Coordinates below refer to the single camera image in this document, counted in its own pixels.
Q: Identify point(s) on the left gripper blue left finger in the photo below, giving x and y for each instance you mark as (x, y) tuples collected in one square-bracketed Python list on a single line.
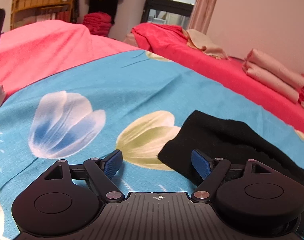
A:
[(112, 163)]

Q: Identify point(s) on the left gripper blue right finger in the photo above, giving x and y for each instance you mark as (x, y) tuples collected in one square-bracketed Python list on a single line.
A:
[(202, 163)]

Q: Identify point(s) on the black pants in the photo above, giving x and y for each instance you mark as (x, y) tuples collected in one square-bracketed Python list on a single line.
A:
[(229, 139)]

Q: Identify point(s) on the blue floral bed sheet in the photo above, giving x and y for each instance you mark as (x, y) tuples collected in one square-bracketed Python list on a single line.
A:
[(127, 101)]

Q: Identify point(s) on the pink folded towel lower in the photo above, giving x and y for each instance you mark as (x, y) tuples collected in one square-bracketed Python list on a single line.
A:
[(270, 80)]

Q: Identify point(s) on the beige crumpled cloth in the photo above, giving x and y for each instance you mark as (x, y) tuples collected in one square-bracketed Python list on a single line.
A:
[(201, 42)]

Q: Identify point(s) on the pink bed cover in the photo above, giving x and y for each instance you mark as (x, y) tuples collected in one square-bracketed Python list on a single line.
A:
[(39, 50)]

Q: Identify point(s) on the red folded blanket pile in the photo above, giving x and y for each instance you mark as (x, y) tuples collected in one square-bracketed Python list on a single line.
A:
[(98, 23)]

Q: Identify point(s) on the dark framed window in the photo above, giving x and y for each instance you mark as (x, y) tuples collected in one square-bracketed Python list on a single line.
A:
[(169, 12)]

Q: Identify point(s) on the pink patterned curtain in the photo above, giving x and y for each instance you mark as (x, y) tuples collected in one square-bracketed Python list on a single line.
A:
[(201, 15)]

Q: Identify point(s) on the wooden shelf rack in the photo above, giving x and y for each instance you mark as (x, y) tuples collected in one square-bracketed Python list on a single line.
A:
[(24, 12)]

